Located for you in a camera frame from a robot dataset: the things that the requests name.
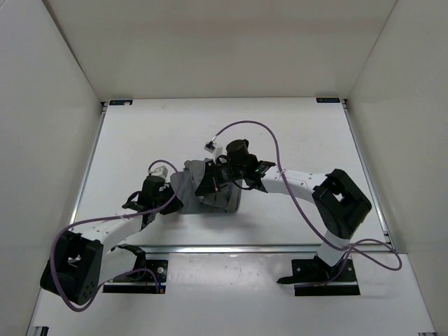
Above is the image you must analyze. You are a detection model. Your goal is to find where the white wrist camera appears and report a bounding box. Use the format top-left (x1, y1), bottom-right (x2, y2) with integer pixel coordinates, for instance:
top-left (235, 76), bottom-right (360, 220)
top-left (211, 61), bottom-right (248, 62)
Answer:
top-left (148, 165), bottom-right (169, 180)
top-left (204, 139), bottom-right (223, 161)

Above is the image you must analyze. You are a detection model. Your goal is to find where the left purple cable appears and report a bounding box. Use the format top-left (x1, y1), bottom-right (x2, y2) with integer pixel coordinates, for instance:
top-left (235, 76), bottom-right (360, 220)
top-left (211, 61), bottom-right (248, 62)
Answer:
top-left (50, 160), bottom-right (186, 312)

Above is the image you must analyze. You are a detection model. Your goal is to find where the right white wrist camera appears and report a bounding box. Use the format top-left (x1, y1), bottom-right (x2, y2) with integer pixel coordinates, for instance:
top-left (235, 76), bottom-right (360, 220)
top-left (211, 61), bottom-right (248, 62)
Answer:
top-left (204, 139), bottom-right (223, 161)

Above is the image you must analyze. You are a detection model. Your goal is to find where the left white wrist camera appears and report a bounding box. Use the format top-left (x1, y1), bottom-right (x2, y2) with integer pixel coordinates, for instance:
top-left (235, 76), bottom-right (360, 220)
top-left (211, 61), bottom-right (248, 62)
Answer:
top-left (148, 165), bottom-right (169, 180)

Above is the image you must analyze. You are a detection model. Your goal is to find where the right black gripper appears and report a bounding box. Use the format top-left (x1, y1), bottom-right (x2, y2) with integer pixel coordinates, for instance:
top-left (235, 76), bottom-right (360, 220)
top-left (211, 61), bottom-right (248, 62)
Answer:
top-left (195, 160), bottom-right (245, 197)

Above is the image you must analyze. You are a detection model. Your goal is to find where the right blue corner label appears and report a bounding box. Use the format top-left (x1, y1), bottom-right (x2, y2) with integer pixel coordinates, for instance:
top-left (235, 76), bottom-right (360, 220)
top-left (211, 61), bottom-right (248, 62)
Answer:
top-left (316, 97), bottom-right (341, 104)

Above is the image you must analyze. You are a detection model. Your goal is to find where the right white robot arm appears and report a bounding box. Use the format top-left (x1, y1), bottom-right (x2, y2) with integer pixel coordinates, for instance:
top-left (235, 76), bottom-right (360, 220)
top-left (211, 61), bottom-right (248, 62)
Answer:
top-left (194, 139), bottom-right (372, 281)

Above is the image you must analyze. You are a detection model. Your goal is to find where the blue corner label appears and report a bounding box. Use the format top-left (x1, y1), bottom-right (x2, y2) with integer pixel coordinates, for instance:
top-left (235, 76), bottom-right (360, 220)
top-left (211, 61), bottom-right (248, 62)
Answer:
top-left (108, 99), bottom-right (134, 106)
top-left (316, 97), bottom-right (341, 104)

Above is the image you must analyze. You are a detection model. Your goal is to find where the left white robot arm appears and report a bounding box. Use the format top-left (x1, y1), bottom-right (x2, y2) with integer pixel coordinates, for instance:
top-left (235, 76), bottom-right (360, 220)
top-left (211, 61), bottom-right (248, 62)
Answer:
top-left (40, 172), bottom-right (184, 312)

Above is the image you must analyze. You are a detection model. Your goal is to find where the grey pleated skirt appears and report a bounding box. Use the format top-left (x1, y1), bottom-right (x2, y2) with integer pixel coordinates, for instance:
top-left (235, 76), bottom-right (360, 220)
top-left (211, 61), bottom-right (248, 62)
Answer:
top-left (169, 159), bottom-right (242, 214)

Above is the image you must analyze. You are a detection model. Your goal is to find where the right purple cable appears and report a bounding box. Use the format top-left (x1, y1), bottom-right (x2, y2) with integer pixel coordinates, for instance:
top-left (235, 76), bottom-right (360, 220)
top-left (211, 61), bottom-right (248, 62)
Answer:
top-left (211, 120), bottom-right (403, 272)

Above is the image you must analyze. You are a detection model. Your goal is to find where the purple cable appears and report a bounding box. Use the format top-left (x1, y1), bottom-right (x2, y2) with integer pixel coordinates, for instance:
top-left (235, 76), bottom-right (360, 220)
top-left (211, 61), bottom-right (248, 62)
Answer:
top-left (211, 120), bottom-right (403, 272)
top-left (50, 160), bottom-right (186, 312)

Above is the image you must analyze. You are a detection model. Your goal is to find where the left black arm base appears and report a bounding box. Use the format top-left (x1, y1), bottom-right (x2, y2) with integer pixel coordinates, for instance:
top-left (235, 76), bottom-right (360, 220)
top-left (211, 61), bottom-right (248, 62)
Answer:
top-left (102, 255), bottom-right (169, 295)

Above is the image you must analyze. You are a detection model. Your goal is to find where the left blue corner label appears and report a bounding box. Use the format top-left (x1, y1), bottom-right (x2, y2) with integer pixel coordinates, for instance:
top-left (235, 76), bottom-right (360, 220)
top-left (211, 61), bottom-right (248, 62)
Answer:
top-left (108, 99), bottom-right (134, 106)

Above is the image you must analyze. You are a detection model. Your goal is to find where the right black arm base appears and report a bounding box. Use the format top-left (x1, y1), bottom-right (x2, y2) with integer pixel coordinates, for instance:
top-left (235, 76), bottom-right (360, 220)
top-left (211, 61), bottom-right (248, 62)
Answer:
top-left (276, 256), bottom-right (361, 297)

